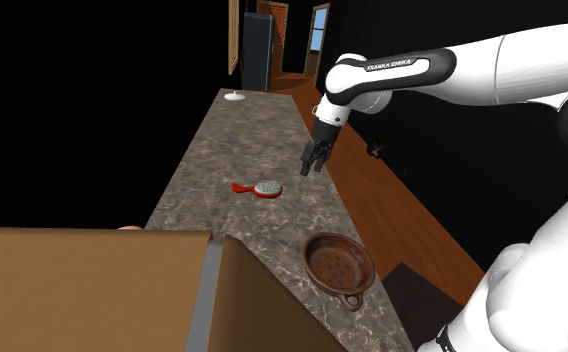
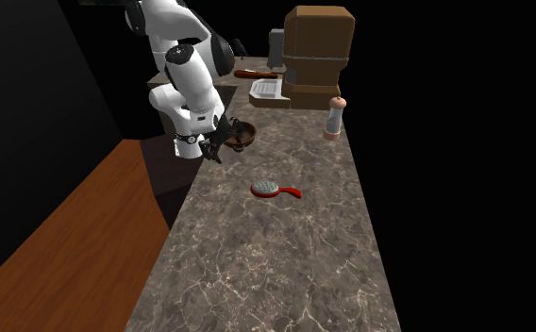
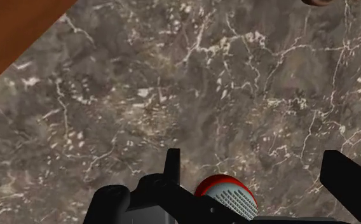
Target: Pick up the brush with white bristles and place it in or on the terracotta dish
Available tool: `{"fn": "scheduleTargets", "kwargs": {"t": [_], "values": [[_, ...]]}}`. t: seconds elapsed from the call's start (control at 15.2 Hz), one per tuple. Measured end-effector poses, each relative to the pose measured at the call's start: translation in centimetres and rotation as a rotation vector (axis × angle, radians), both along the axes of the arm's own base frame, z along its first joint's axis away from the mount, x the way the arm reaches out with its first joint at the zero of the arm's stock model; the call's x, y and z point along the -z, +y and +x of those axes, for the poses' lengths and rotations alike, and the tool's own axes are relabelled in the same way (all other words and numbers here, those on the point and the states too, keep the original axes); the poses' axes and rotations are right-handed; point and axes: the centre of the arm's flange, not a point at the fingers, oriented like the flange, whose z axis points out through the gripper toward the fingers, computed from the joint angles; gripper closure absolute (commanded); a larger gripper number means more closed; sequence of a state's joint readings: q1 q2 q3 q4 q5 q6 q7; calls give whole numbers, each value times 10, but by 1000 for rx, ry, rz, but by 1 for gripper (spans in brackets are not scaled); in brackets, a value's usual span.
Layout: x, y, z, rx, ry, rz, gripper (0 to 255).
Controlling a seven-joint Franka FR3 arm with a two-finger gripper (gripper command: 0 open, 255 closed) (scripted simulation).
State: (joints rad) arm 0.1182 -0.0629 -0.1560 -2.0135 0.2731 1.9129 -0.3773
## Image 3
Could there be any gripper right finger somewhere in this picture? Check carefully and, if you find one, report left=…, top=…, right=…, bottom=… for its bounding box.
left=319, top=150, right=361, bottom=223

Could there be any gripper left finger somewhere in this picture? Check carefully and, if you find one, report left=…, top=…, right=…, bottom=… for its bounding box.
left=83, top=148, right=253, bottom=224

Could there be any red round grey-grilled device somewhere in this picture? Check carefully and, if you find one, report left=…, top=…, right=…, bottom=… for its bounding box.
left=194, top=174, right=259, bottom=221

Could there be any brown round object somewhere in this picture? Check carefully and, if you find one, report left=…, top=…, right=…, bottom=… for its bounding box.
left=301, top=0, right=361, bottom=7

